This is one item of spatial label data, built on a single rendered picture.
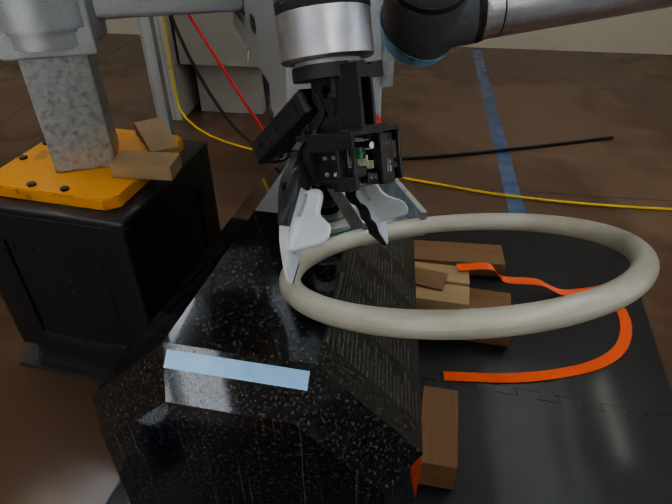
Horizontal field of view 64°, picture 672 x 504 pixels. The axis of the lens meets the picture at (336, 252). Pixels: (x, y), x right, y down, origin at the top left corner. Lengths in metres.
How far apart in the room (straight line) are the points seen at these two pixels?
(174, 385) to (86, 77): 1.04
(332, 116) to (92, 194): 1.36
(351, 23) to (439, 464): 1.46
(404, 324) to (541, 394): 1.67
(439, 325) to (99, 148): 1.56
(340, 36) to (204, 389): 0.82
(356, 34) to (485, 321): 0.29
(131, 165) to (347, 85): 1.39
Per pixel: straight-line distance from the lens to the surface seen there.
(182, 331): 1.19
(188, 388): 1.16
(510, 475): 1.95
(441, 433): 1.83
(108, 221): 1.74
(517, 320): 0.54
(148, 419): 1.26
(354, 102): 0.50
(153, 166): 1.80
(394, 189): 1.07
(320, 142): 0.51
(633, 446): 2.17
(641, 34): 6.56
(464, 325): 0.53
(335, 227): 1.35
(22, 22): 1.76
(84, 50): 1.80
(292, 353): 1.11
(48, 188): 1.91
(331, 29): 0.50
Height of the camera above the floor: 1.61
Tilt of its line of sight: 36 degrees down
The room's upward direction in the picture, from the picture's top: straight up
